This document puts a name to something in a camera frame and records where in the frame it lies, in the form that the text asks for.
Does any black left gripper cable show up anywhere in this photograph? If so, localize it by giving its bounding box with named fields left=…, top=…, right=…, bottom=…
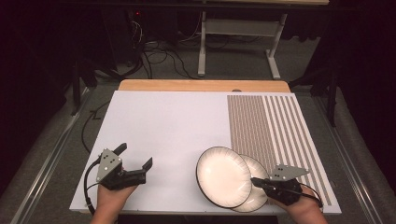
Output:
left=82, top=158, right=104, bottom=217

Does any bundle of black floor cables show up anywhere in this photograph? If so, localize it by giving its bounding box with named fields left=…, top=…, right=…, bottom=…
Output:
left=125, top=12, right=200, bottom=80

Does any wooden table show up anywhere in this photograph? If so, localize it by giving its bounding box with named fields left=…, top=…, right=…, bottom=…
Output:
left=118, top=78, right=291, bottom=93

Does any black metal stand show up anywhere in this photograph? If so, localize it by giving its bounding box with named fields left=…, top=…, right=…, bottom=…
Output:
left=70, top=58, right=98, bottom=117
left=289, top=60, right=340, bottom=128

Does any person's left hand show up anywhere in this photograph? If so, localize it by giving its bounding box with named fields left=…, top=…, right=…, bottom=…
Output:
left=92, top=184, right=138, bottom=217

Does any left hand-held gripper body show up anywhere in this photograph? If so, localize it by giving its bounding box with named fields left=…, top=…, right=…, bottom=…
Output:
left=94, top=147, right=148, bottom=191

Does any white plate with black rim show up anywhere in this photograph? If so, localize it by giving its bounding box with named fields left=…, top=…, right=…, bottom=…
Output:
left=231, top=153, right=272, bottom=214
left=195, top=146, right=253, bottom=209

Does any white metal stand frame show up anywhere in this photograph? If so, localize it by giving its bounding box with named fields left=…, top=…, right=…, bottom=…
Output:
left=197, top=10, right=289, bottom=80

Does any person's right hand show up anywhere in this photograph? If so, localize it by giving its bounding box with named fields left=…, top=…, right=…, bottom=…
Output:
left=269, top=186, right=325, bottom=217

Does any black floor cable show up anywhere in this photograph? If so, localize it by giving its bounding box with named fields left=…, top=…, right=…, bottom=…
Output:
left=80, top=100, right=112, bottom=155

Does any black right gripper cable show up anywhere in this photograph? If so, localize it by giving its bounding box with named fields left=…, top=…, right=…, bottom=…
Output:
left=292, top=182, right=324, bottom=209

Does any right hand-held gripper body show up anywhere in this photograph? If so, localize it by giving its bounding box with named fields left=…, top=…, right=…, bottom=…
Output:
left=265, top=163, right=310, bottom=207

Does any white table board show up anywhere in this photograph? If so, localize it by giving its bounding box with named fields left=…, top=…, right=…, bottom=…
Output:
left=68, top=90, right=343, bottom=217

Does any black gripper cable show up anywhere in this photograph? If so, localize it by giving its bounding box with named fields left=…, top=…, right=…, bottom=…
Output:
left=292, top=182, right=324, bottom=209
left=82, top=158, right=104, bottom=217

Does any metal floor rail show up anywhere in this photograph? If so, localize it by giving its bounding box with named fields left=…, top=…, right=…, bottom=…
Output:
left=9, top=88, right=92, bottom=224
left=312, top=95, right=389, bottom=224

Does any striped grey placemat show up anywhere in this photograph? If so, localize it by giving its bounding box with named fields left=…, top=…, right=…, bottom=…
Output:
left=226, top=94, right=332, bottom=207

